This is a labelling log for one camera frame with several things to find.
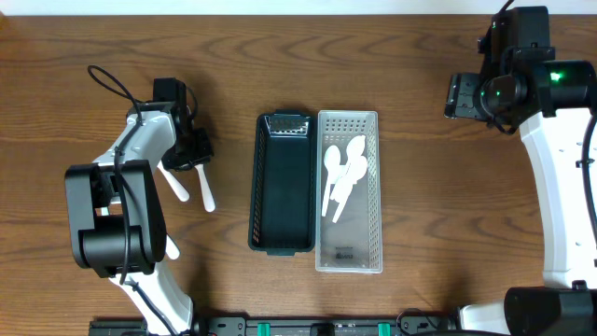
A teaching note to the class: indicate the white plastic spoon diagonal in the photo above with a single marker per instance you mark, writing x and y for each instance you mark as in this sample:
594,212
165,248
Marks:
354,149

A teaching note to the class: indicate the black plastic basket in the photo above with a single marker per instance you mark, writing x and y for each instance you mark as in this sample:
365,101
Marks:
281,221

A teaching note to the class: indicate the white plastic utensil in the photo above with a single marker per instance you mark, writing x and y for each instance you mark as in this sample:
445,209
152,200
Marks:
178,189

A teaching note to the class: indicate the white plastic spoon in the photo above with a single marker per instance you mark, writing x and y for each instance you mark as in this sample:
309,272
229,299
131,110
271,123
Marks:
344,186
332,163

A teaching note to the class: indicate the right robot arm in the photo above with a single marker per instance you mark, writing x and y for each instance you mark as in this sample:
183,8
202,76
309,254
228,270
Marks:
522,88

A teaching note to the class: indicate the clear plastic basket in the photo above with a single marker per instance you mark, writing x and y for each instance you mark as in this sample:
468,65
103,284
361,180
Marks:
354,243

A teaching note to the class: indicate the black mounting rail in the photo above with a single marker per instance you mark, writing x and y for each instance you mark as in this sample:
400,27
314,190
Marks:
409,322

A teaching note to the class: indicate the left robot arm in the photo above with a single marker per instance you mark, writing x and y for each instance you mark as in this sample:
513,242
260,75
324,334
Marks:
117,227

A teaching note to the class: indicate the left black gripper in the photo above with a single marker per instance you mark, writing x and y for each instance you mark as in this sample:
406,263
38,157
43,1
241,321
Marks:
191,152

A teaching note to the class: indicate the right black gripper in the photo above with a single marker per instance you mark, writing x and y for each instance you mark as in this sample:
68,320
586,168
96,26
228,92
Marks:
459,94

